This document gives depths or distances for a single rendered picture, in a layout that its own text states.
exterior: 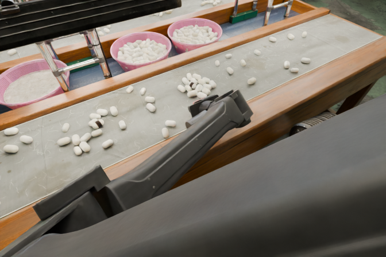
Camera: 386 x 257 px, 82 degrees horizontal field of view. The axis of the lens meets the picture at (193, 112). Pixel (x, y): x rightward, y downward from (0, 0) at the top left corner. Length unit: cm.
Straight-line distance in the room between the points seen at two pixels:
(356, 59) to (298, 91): 36
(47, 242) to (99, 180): 9
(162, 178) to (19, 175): 54
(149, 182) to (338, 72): 89
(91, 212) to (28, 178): 51
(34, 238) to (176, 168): 17
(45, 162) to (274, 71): 86
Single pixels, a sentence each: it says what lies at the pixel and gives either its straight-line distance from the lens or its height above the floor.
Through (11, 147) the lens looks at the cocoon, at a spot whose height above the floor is 76.
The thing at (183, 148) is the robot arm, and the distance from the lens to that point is 33.
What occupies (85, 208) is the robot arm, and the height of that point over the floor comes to 108.
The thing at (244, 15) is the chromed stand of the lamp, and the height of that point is 70.
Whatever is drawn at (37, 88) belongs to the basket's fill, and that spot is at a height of 73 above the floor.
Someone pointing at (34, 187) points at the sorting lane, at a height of 74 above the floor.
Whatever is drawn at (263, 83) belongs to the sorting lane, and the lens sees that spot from 91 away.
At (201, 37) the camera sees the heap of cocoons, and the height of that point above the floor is 74.
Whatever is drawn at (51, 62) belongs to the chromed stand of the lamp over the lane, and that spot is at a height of 88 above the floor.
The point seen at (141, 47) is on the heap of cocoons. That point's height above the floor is 73.
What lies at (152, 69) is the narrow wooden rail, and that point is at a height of 76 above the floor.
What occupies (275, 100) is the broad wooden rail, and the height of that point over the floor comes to 76.
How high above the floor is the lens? 130
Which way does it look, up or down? 48 degrees down
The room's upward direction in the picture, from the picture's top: straight up
